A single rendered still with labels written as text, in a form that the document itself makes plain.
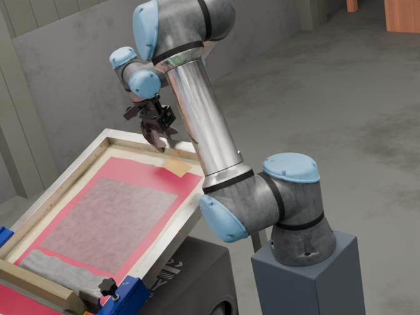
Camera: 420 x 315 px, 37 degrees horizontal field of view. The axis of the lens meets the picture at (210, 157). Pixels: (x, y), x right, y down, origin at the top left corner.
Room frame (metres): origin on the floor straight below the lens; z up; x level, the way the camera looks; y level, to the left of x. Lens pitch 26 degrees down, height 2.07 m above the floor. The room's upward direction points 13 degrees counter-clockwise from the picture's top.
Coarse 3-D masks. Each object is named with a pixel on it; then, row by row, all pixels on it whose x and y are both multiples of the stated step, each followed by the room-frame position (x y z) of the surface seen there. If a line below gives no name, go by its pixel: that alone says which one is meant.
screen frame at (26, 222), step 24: (96, 144) 1.96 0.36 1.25; (120, 144) 1.95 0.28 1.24; (144, 144) 1.85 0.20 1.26; (168, 144) 1.79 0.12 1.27; (72, 168) 1.88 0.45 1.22; (48, 192) 1.80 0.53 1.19; (24, 216) 1.73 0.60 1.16; (192, 216) 1.45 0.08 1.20; (168, 240) 1.39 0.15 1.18; (144, 264) 1.34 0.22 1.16
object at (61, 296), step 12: (0, 264) 1.46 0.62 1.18; (12, 264) 1.44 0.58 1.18; (0, 276) 1.49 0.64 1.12; (12, 276) 1.41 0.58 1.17; (24, 276) 1.38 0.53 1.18; (36, 276) 1.36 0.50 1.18; (24, 288) 1.41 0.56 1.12; (36, 288) 1.34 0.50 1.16; (48, 288) 1.30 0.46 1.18; (60, 288) 1.29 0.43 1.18; (48, 300) 1.34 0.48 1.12; (60, 300) 1.27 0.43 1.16; (72, 300) 1.25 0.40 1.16
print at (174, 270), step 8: (168, 264) 1.62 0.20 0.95; (176, 264) 1.61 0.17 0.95; (184, 264) 1.60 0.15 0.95; (160, 272) 1.58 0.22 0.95; (168, 272) 1.57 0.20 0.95; (176, 272) 1.57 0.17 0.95; (160, 280) 1.55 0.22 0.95; (168, 280) 1.54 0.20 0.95; (152, 288) 1.52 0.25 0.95; (160, 288) 1.51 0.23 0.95
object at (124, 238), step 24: (144, 192) 1.67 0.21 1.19; (168, 192) 1.62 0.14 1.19; (120, 216) 1.61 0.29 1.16; (144, 216) 1.56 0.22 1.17; (168, 216) 1.53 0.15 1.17; (96, 240) 1.55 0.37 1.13; (120, 240) 1.51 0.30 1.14; (144, 240) 1.47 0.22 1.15; (72, 264) 1.49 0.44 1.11; (96, 264) 1.45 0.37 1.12; (120, 264) 1.42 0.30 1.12; (48, 312) 1.35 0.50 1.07
